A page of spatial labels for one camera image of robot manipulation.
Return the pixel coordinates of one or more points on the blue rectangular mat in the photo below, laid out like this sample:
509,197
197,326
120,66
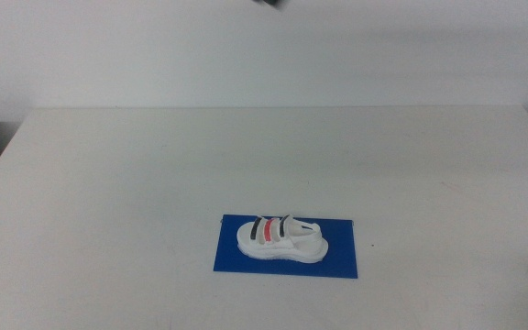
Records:
342,256

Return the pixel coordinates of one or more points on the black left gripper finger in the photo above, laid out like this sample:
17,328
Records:
271,3

